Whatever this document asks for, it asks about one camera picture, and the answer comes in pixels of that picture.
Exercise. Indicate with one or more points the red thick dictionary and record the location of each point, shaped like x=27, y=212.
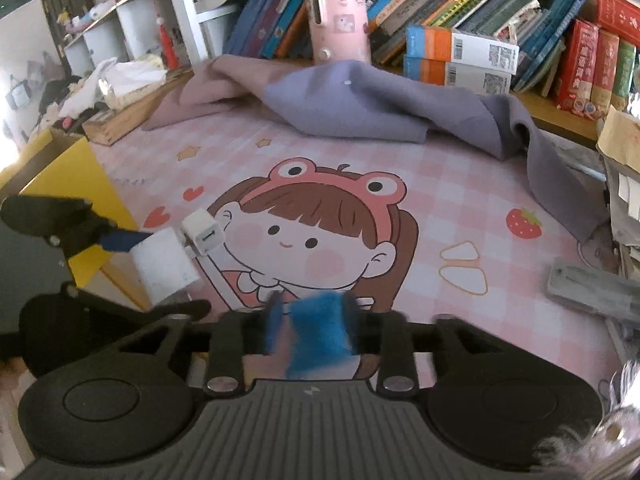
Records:
x=577, y=65
x=605, y=75

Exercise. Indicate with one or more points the yellow cardboard box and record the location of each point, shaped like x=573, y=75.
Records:
x=75, y=170

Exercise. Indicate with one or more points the pink cartoon pen holder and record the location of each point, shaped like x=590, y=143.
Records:
x=340, y=15

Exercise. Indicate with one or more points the white rectangular block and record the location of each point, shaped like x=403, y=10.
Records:
x=162, y=265

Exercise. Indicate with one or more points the white plastic bag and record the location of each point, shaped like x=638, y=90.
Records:
x=82, y=92

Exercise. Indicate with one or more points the white cubby shelf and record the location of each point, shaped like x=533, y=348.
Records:
x=140, y=25

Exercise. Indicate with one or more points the row of slanted books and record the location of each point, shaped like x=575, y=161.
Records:
x=425, y=0

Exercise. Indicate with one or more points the red hanging ornament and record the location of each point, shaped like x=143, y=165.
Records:
x=169, y=47

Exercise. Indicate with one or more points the pile of papers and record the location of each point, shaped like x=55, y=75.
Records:
x=625, y=210

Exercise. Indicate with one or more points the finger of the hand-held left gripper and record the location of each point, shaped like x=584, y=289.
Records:
x=190, y=307
x=125, y=240

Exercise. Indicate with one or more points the brown paper envelope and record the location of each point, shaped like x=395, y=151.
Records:
x=620, y=135

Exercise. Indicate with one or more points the small blue block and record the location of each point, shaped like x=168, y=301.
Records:
x=317, y=335

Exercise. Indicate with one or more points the wooden box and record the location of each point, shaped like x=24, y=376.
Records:
x=125, y=120

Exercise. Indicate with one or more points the fuzzy grey garment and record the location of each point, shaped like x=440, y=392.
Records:
x=600, y=440

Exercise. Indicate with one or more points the purple fleece cloth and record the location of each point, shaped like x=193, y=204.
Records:
x=350, y=105

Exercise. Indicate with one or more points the white charger adapter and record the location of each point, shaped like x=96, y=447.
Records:
x=205, y=232

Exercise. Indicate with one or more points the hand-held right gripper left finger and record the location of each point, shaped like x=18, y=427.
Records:
x=274, y=327

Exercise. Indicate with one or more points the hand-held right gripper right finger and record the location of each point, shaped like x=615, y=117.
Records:
x=352, y=327

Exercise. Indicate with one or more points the red flat book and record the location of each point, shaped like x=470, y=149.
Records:
x=615, y=15

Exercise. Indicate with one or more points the green thick dictionary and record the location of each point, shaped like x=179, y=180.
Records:
x=624, y=72

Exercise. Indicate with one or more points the orange blue white carton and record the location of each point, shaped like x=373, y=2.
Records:
x=460, y=47
x=450, y=77

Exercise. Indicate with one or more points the cream crumpled bag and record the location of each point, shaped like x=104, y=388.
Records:
x=135, y=80

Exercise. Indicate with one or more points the pink checked printed tablecloth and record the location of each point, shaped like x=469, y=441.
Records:
x=450, y=180

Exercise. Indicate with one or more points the grey flat case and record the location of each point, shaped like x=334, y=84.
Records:
x=590, y=287

